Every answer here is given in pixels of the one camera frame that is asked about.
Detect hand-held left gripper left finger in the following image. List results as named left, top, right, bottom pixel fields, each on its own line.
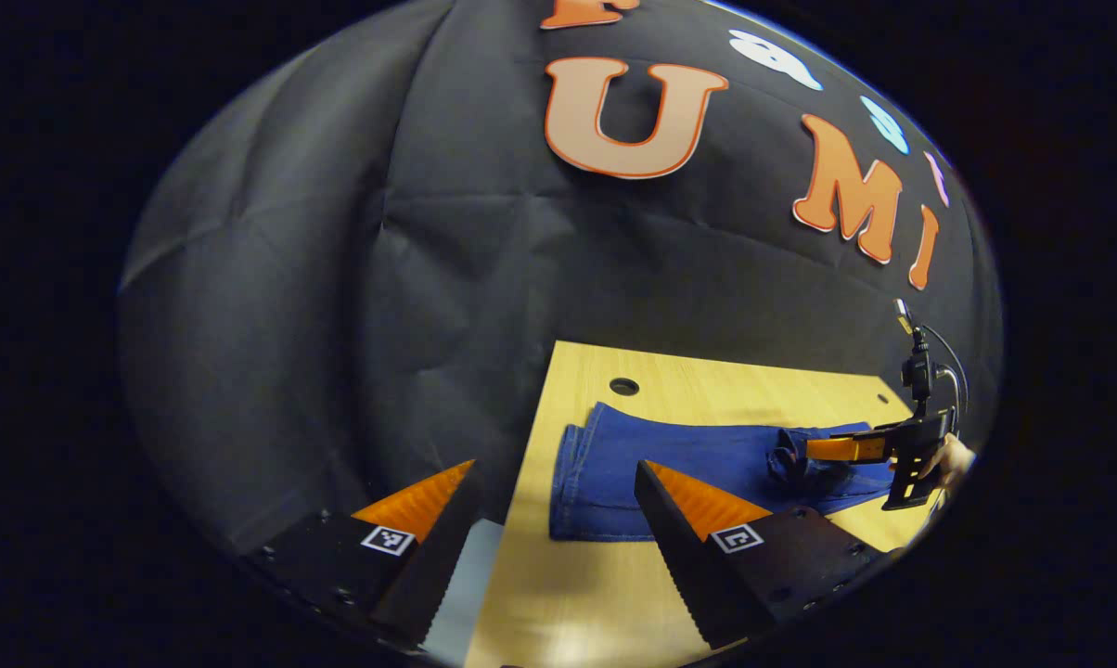
left=243, top=459, right=481, bottom=648

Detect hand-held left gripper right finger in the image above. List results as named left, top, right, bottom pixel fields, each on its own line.
left=635, top=459, right=893, bottom=650

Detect blue jeans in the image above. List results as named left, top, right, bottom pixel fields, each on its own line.
left=549, top=402, right=898, bottom=542

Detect black backdrop cloth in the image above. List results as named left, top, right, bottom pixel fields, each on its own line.
left=118, top=0, right=1003, bottom=558

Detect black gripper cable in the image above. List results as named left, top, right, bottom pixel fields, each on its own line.
left=920, top=323, right=971, bottom=439

